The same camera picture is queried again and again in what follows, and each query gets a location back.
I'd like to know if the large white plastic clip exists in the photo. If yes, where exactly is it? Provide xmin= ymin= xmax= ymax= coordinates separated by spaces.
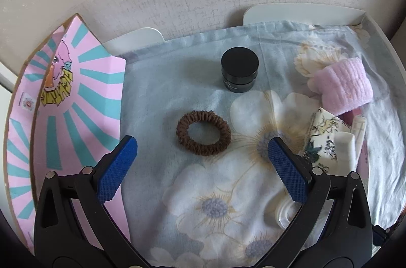
xmin=330 ymin=129 xmax=358 ymax=176

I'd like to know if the white tissue pack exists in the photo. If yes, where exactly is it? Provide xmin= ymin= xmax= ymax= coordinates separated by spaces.
xmin=301 ymin=107 xmax=350 ymax=174

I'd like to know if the clear tape roll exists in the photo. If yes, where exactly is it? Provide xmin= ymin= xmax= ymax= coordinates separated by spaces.
xmin=264 ymin=190 xmax=301 ymax=230

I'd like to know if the black cosmetic jar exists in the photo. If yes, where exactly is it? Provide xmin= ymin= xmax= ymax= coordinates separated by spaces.
xmin=221 ymin=47 xmax=259 ymax=93

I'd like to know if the brown hair scrunchie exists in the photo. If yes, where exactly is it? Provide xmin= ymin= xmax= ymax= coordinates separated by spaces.
xmin=176 ymin=111 xmax=231 ymax=157

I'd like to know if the floral light blue cloth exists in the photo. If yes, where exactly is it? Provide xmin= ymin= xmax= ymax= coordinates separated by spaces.
xmin=118 ymin=19 xmax=404 ymax=268

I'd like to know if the cardboard box pink lining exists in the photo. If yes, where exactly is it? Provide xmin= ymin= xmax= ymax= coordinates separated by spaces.
xmin=3 ymin=14 xmax=126 ymax=250

